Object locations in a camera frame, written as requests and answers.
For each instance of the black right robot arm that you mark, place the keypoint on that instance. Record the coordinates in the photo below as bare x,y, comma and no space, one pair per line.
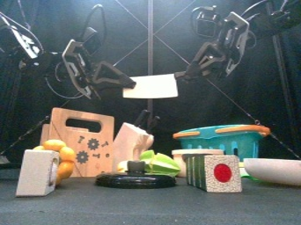
280,14

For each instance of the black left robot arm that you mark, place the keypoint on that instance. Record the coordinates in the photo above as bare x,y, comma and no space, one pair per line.
23,44

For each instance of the sushi roll with red centre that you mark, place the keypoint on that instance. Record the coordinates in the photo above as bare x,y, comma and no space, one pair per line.
217,172

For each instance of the white rice sushi block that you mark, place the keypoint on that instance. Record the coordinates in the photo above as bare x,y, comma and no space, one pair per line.
37,172

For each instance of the wooden cutting board with gears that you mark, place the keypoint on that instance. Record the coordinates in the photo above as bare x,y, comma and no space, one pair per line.
89,146

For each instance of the pale wooden knife block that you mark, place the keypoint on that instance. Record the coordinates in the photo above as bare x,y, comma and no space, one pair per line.
132,146

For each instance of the small plain wooden board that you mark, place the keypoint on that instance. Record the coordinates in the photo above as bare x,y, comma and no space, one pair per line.
45,134

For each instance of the white round container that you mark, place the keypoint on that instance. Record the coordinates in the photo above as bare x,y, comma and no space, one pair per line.
187,155

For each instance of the pale yellow toy food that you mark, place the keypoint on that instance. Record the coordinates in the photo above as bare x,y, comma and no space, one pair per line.
122,167

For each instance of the green toy vegetable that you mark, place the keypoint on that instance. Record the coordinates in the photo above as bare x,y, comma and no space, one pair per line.
161,164

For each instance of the black pot lid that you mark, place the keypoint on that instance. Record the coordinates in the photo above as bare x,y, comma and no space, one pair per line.
136,178

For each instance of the white bowl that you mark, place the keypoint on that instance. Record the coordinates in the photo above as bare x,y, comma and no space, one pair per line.
275,171

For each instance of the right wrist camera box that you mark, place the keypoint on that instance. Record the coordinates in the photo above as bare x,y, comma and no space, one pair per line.
205,23

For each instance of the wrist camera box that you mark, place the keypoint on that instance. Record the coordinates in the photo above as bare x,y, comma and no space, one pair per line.
92,38
205,23

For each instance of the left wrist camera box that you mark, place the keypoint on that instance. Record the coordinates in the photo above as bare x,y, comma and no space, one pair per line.
92,38

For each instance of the vertical metal frame pole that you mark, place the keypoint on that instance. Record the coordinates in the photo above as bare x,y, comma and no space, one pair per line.
150,38

